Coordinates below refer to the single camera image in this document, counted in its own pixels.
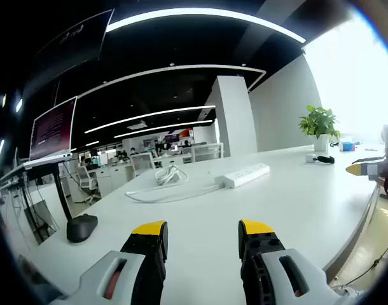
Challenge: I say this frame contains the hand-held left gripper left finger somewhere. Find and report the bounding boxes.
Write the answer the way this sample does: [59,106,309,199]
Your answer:
[66,219,169,305]

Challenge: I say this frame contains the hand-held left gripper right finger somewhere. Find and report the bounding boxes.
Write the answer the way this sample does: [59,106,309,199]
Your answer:
[238,219,344,305]

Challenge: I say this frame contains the white power strip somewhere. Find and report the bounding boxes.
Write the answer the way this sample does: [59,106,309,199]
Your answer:
[214,163,271,189]

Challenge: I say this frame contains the white desk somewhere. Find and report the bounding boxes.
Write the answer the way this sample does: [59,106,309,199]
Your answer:
[9,143,387,305]

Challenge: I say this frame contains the long ceiling light strip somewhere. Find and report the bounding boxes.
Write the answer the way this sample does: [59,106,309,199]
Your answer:
[113,119,214,139]
[85,105,216,134]

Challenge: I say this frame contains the bright ceiling light strip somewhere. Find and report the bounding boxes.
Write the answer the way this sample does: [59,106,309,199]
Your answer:
[105,8,307,44]

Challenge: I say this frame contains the green potted plant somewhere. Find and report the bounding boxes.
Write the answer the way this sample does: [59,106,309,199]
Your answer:
[298,104,342,151]

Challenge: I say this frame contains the black laptop stand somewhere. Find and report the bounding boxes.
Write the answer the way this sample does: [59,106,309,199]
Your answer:
[25,163,99,244]

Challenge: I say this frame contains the white office chair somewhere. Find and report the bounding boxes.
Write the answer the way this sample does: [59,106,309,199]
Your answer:
[76,165,102,205]

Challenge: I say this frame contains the open silver laptop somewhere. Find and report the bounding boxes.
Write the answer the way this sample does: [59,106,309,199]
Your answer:
[24,95,78,170]

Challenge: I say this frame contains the curved white ceiling light line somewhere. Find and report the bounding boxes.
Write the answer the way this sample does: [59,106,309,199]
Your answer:
[76,65,267,98]

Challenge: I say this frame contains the black hanging display screen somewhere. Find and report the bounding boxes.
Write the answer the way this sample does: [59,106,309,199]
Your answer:
[38,8,114,79]

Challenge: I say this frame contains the white power strip cable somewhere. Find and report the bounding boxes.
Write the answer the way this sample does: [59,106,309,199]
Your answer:
[125,164,221,204]

